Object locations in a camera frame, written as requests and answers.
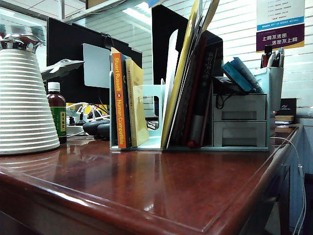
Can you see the white plastic divider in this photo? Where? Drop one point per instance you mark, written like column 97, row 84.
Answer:
column 171, row 61

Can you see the white power strip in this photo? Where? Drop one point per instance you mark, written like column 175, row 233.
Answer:
column 74, row 128

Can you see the light blue booklet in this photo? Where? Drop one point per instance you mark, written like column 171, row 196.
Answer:
column 236, row 76

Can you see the black small box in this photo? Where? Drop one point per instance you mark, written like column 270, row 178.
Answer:
column 288, row 106

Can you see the light blue desk organizer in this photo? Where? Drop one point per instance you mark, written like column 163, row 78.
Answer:
column 151, row 94

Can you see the red thin book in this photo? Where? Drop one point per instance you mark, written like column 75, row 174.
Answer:
column 195, row 93

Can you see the black red marker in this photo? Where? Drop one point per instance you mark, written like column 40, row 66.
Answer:
column 266, row 57

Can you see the purple white wall poster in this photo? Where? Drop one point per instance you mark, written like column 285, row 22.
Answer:
column 280, row 36

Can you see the beige manila folder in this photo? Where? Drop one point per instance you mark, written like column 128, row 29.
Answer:
column 210, row 12

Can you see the yellow paperback book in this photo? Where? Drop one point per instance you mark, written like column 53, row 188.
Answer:
column 138, row 117

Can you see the brown bottle green label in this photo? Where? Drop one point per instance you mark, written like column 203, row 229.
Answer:
column 56, row 102

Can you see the wooden flat box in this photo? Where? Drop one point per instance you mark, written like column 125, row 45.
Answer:
column 283, row 118
column 283, row 129

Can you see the dark grey document folder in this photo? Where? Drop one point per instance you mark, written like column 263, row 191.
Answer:
column 188, row 93

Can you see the leaning yellow and dark books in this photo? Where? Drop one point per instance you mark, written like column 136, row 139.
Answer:
column 178, row 80

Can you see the grey model airplane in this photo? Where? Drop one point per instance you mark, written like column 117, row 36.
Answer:
column 61, row 67

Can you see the white pen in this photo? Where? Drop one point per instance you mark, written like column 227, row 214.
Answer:
column 281, row 58

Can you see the black wide monitor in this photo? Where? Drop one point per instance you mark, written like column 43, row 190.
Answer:
column 63, row 44

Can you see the blue white booklet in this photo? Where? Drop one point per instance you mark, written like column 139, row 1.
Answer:
column 247, row 71

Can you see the black book white characters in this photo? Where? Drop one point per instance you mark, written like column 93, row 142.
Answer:
column 207, row 80

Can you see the white ribbed kettle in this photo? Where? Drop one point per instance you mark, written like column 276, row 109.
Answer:
column 24, row 110

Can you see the grey organizer drawer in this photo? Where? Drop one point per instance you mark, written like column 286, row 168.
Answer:
column 239, row 134
column 239, row 107

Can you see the orange spine book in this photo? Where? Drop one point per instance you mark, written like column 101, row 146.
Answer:
column 118, row 98

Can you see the brown cardboard box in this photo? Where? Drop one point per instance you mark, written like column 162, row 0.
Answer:
column 102, row 3

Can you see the black computer mouse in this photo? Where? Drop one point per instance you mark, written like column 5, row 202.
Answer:
column 96, row 128

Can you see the silver monitor mount panel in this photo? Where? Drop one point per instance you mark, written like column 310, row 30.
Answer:
column 95, row 66

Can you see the white pen cup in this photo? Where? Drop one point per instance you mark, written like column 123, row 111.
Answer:
column 276, row 85

